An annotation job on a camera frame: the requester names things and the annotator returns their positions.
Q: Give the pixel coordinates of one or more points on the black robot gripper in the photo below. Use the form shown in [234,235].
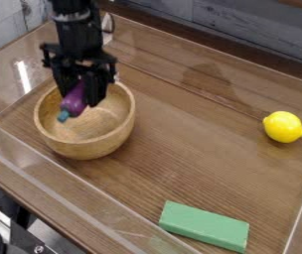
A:
[77,55]

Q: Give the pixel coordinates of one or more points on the purple toy eggplant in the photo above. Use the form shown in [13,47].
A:
[72,105]

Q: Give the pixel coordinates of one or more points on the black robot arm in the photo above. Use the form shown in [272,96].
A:
[68,6]

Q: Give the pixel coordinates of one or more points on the brown wooden bowl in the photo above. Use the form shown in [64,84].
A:
[98,132]

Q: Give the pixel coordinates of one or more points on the yellow toy lemon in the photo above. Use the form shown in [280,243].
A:
[282,126]

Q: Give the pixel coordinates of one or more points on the green rectangular block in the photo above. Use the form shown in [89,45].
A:
[205,226]

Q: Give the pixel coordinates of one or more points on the clear acrylic corner bracket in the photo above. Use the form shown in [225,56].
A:
[107,28]

